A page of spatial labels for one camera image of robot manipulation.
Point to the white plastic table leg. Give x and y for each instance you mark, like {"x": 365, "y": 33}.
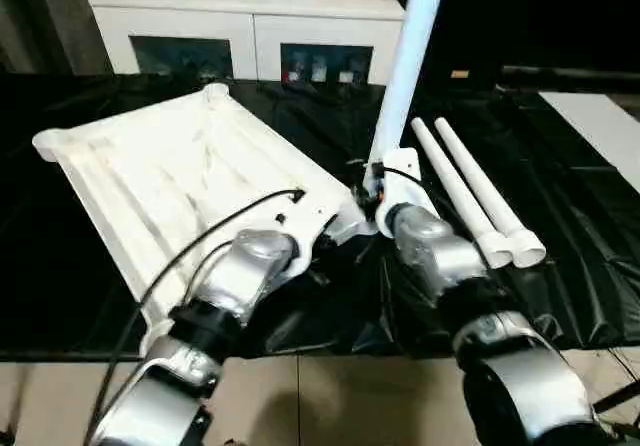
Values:
{"x": 405, "y": 66}
{"x": 480, "y": 181}
{"x": 450, "y": 181}

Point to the white plastic table top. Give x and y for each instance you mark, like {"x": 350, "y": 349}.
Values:
{"x": 165, "y": 166}

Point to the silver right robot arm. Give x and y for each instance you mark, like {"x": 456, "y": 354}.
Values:
{"x": 440, "y": 251}

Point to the small yellow tag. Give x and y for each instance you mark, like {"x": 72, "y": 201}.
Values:
{"x": 459, "y": 73}

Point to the white board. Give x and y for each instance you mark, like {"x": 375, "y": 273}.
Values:
{"x": 595, "y": 126}

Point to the black bar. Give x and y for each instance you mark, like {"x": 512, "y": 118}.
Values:
{"x": 575, "y": 73}

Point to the white cabinet with glass doors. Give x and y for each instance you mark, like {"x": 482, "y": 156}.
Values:
{"x": 200, "y": 16}

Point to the black mat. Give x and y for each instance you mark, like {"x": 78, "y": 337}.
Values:
{"x": 75, "y": 266}

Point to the black stand leg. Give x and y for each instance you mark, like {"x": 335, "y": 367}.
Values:
{"x": 617, "y": 396}

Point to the grey curtain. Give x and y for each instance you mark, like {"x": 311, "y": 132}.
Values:
{"x": 45, "y": 21}

